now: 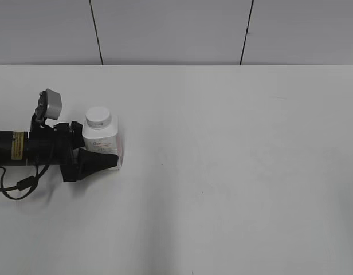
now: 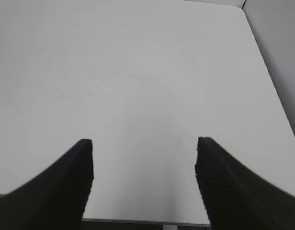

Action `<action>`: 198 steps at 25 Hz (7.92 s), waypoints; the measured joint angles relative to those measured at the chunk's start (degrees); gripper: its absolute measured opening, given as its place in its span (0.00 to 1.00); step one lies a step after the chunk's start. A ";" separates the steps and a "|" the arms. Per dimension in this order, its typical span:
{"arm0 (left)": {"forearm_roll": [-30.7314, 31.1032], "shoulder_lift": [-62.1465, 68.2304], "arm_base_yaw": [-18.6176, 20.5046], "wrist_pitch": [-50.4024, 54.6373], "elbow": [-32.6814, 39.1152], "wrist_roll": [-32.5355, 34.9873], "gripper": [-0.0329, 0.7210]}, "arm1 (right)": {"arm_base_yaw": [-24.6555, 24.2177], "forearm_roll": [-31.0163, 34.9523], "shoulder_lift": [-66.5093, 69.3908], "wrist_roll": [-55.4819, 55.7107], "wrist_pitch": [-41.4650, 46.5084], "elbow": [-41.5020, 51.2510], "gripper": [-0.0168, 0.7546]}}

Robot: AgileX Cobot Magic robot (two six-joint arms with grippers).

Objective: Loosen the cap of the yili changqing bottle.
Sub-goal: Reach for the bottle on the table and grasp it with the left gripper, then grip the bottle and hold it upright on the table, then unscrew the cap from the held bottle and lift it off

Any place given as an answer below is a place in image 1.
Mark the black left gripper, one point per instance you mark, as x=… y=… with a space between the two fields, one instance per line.
x=54 y=146

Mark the white yili changqing bottle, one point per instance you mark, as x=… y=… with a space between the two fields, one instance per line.
x=106 y=140

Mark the white round bottle cap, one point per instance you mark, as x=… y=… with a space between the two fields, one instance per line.
x=98 y=117

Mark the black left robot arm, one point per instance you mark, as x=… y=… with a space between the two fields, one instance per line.
x=13 y=149

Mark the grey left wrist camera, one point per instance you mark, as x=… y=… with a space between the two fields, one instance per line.
x=49 y=106

